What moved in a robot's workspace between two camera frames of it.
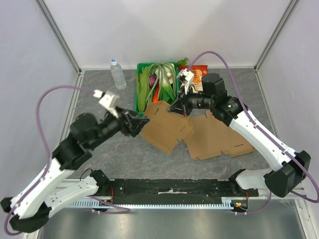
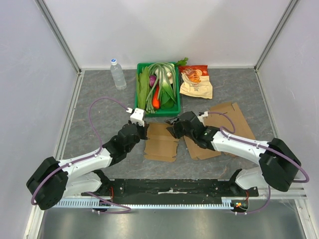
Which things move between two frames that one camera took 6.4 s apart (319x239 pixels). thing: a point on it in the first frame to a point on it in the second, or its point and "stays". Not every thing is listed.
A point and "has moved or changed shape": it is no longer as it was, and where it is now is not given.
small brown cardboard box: [164, 127] has moved or changed shape
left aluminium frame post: [49, 18] stays
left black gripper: [137, 123] to [143, 128]
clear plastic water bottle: [118, 74] stays
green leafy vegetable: [143, 85] stays
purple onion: [152, 78] stays
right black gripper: [183, 104] to [176, 128]
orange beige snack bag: [199, 71] stays
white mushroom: [169, 75] stays
